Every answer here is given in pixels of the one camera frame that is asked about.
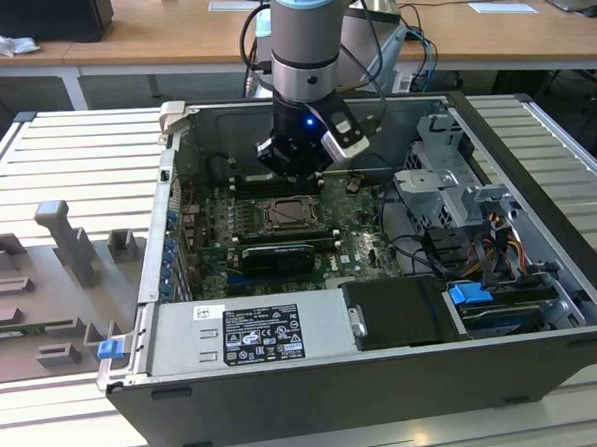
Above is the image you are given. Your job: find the metal socket cover frame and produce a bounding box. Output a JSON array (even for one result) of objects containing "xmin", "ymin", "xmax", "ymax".
[{"xmin": 260, "ymin": 195, "xmax": 326, "ymax": 232}]

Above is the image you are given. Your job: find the RAM slot with white clips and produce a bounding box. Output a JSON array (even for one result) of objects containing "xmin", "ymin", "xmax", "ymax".
[
  {"xmin": 231, "ymin": 174, "xmax": 292, "ymax": 185},
  {"xmin": 232, "ymin": 184, "xmax": 293, "ymax": 195},
  {"xmin": 231, "ymin": 231, "xmax": 341, "ymax": 243}
]

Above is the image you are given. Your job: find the CPU socket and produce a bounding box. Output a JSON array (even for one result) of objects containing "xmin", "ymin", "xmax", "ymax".
[{"xmin": 256, "ymin": 192, "xmax": 331, "ymax": 236}]

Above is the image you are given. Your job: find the black graphics card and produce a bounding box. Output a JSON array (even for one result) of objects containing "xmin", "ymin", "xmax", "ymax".
[{"xmin": 239, "ymin": 241, "xmax": 317, "ymax": 280}]

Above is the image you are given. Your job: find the grey case release latch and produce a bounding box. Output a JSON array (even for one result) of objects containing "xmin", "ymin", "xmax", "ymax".
[{"xmin": 157, "ymin": 100, "xmax": 191, "ymax": 138}]

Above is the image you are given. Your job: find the green motherboard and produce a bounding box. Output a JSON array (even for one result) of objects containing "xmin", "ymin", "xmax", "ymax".
[{"xmin": 175, "ymin": 169, "xmax": 414, "ymax": 302}]

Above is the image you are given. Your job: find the silver metal drive cage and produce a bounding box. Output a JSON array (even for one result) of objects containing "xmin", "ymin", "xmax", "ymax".
[{"xmin": 389, "ymin": 109, "xmax": 523, "ymax": 234}]

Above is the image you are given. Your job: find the wooden desk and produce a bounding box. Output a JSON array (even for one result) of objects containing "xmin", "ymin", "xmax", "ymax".
[{"xmin": 0, "ymin": 0, "xmax": 597, "ymax": 103}]

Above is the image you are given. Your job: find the black printed label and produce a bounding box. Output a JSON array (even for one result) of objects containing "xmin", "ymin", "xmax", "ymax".
[{"xmin": 221, "ymin": 303, "xmax": 303, "ymax": 365}]

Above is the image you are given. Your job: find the silver power supply unit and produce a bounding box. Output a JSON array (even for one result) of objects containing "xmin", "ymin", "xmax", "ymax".
[{"xmin": 141, "ymin": 288, "xmax": 360, "ymax": 379}]

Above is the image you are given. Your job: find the hard disk in blue carrier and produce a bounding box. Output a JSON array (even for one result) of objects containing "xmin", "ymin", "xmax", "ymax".
[{"xmin": 445, "ymin": 278, "xmax": 549, "ymax": 342}]

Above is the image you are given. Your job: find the white paper sheet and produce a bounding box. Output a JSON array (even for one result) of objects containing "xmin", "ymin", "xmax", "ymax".
[{"xmin": 466, "ymin": 0, "xmax": 540, "ymax": 18}]

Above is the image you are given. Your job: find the black open PC case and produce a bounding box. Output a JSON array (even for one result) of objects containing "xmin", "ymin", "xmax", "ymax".
[{"xmin": 82, "ymin": 78, "xmax": 597, "ymax": 447}]

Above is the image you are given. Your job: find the blue case latch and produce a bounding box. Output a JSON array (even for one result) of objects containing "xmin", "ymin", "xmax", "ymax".
[{"xmin": 96, "ymin": 339, "xmax": 125, "ymax": 361}]

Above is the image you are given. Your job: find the black computer box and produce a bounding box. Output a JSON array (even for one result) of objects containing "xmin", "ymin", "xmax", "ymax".
[{"xmin": 0, "ymin": 0, "xmax": 116, "ymax": 49}]

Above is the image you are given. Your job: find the grey parts rack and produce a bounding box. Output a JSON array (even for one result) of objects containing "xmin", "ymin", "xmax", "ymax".
[{"xmin": 0, "ymin": 195, "xmax": 155, "ymax": 385}]

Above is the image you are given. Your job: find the crumpled white paper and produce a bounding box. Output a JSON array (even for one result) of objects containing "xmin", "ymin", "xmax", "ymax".
[{"xmin": 0, "ymin": 24, "xmax": 41, "ymax": 61}]

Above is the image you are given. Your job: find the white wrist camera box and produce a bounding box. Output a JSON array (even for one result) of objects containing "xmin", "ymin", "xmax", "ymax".
[{"xmin": 319, "ymin": 110, "xmax": 375, "ymax": 162}]

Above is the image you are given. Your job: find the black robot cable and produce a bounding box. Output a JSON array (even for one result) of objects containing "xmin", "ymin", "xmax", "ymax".
[{"xmin": 238, "ymin": 4, "xmax": 275, "ymax": 87}]

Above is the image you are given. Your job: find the silver desk cable hatch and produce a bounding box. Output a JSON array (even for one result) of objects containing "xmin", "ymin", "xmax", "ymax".
[{"xmin": 207, "ymin": 0, "xmax": 271, "ymax": 14}]

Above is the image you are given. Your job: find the blue cable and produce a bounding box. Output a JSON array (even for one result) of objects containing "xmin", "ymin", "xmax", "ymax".
[{"xmin": 405, "ymin": 25, "xmax": 441, "ymax": 92}]

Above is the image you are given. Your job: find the multicoloured power wire bundle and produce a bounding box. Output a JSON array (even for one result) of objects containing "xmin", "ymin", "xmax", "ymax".
[{"xmin": 470, "ymin": 210, "xmax": 529, "ymax": 288}]

